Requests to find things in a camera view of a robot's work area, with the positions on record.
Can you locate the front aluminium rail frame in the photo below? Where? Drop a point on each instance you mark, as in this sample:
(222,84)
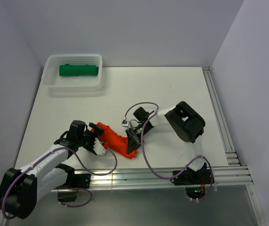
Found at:
(138,198)

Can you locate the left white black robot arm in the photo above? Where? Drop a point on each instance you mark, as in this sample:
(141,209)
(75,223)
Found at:
(21,189)

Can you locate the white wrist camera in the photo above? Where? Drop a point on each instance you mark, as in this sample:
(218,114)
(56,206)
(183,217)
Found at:
(125,123)
(98,147)

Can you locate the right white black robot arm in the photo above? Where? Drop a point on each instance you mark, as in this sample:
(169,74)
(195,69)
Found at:
(186,123)

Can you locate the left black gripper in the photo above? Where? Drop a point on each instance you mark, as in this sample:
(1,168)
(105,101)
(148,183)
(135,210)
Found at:
(98,132)

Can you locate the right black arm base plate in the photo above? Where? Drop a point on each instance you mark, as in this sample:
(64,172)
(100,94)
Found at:
(190,177)

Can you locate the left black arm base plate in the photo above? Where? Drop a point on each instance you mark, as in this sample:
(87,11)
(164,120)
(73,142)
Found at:
(77,181)

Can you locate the orange polo t shirt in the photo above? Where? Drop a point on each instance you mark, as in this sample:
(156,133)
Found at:
(111,140)

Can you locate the rolled green t shirt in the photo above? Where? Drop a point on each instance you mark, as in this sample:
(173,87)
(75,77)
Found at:
(78,70)

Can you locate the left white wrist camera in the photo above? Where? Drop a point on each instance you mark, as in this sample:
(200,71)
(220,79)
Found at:
(98,147)

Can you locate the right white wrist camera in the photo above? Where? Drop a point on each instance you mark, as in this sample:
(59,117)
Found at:
(125,123)

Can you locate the right side aluminium rail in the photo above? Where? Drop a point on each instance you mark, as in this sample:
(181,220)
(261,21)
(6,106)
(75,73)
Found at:
(229,148)

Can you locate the white perforated plastic basket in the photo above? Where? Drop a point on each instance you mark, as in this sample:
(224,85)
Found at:
(85,86)

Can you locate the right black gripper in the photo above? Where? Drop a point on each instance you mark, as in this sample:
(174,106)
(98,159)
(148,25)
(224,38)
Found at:
(133,142)

